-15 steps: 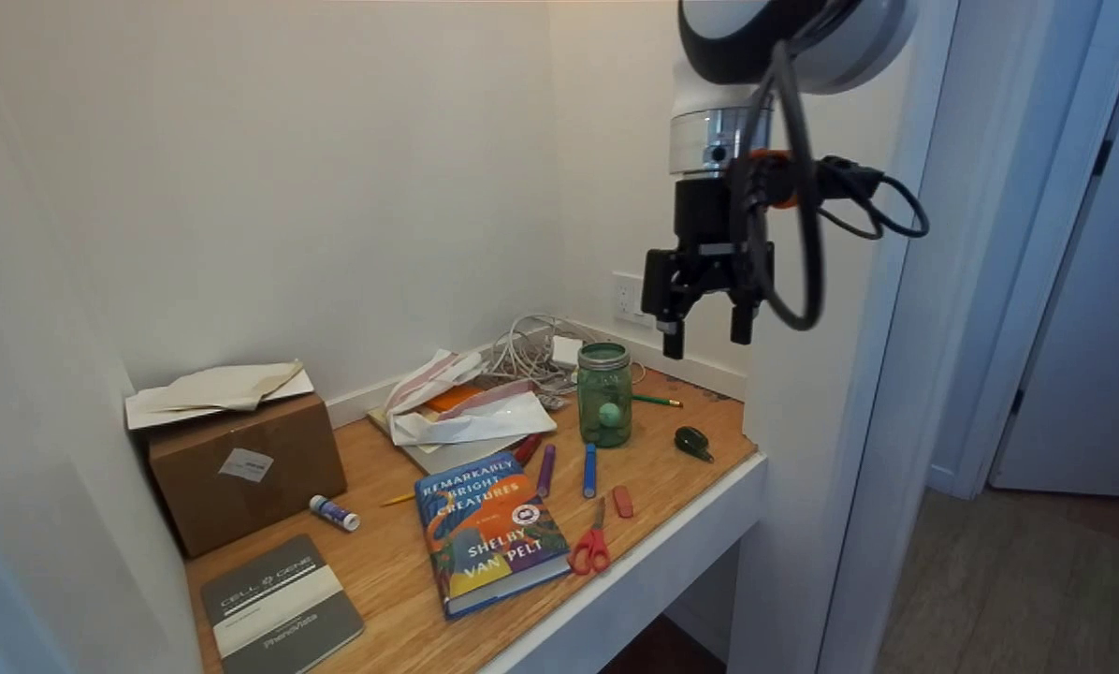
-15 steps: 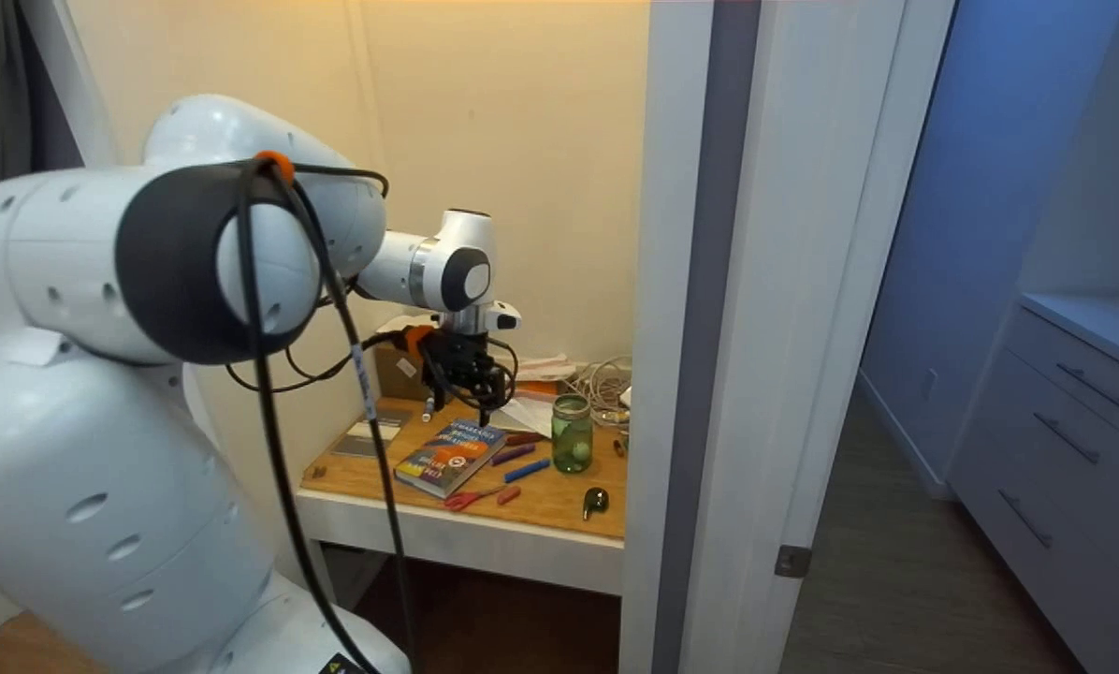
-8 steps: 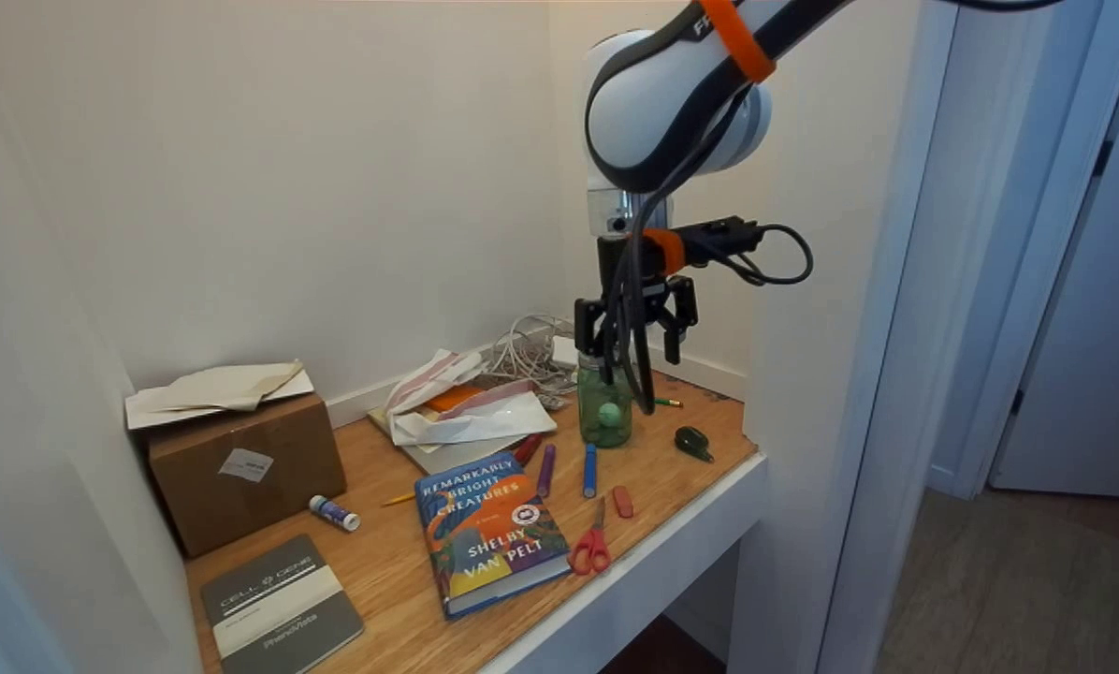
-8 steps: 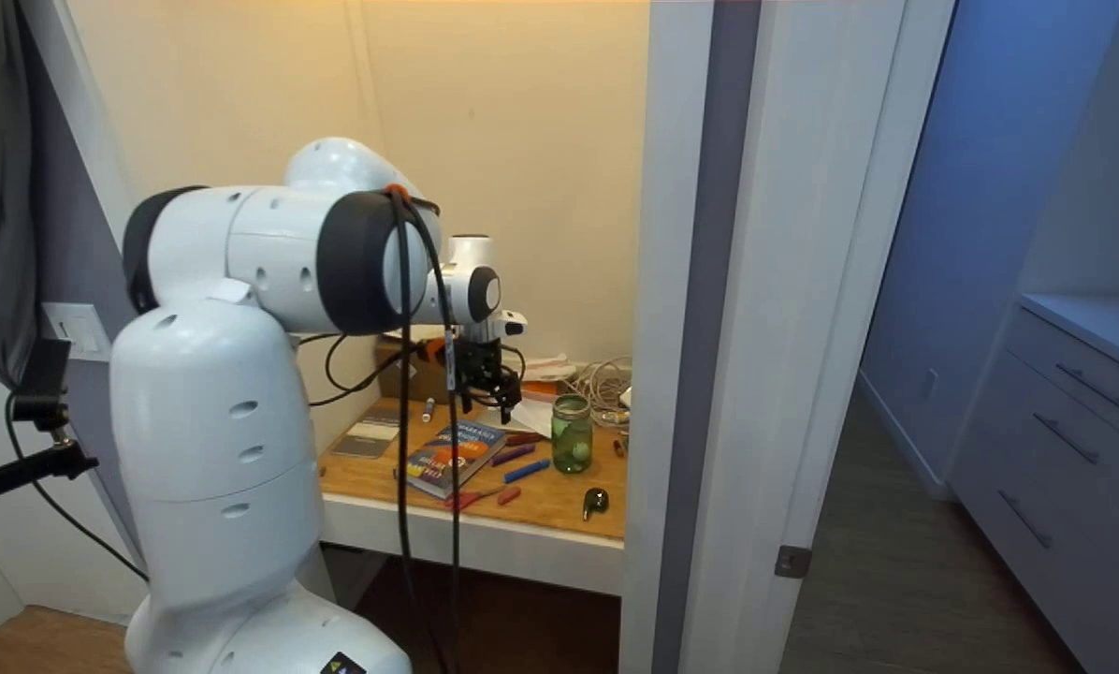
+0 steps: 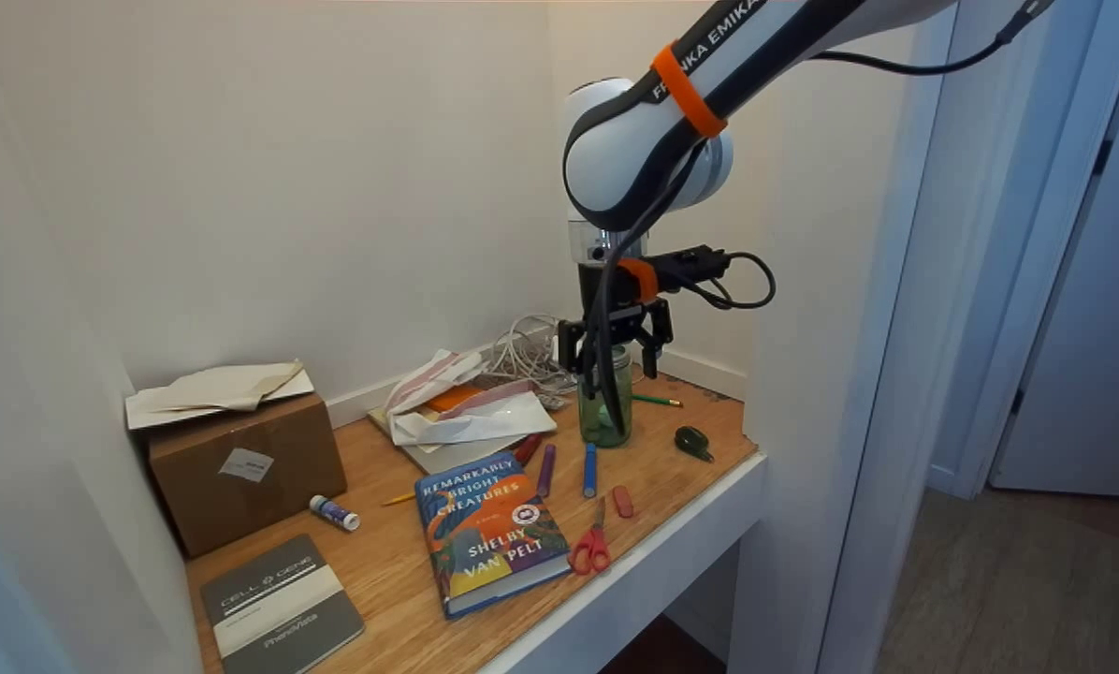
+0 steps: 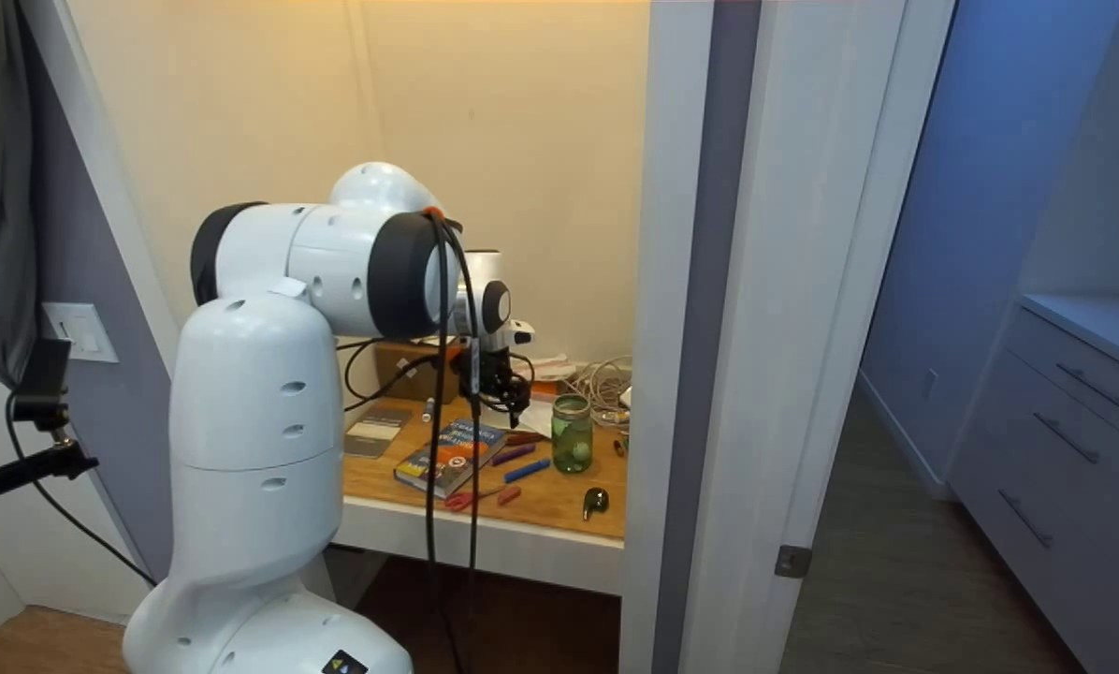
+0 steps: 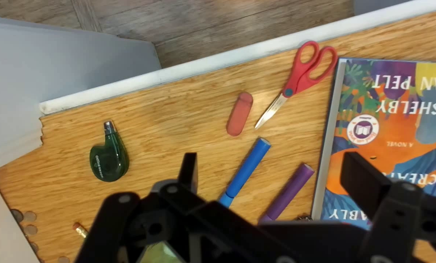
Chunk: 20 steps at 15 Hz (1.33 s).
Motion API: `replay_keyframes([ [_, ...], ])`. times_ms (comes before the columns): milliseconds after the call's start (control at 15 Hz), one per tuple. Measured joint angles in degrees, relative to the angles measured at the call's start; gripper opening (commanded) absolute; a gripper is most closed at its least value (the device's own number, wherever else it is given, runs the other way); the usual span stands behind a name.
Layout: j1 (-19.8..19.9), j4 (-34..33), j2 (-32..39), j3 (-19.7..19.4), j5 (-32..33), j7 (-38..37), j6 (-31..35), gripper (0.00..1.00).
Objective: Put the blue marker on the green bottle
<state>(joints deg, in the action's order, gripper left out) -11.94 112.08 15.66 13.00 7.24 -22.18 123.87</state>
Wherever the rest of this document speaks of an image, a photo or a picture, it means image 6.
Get blue marker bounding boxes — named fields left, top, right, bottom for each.
left=502, top=457, right=557, bottom=487

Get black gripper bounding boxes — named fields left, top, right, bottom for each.
left=462, top=342, right=537, bottom=432

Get dark dresser drawer handle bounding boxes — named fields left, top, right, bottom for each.
left=1028, top=408, right=1099, bottom=468
left=996, top=487, right=1057, bottom=555
left=1052, top=358, right=1119, bottom=417

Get metal door strike plate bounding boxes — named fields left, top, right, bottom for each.
left=772, top=544, right=814, bottom=579

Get black tripod camera cable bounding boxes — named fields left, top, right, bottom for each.
left=3, top=392, right=166, bottom=593

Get green glass jar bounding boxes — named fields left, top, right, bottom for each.
left=545, top=389, right=598, bottom=478

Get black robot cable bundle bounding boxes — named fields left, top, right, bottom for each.
left=336, top=207, right=537, bottom=579

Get red handled scissors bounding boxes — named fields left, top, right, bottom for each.
left=441, top=484, right=506, bottom=518

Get white wall switch plate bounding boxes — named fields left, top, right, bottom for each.
left=37, top=298, right=123, bottom=369

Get purple marker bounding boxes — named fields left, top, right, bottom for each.
left=490, top=437, right=542, bottom=468

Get white and orange envelope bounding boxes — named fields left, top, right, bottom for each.
left=521, top=382, right=563, bottom=443

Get white dresser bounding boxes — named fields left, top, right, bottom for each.
left=948, top=288, right=1119, bottom=674

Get colourful hardcover book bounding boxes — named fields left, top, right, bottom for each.
left=388, top=418, right=512, bottom=500

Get brown cardboard box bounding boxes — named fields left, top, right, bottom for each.
left=369, top=338, right=466, bottom=408

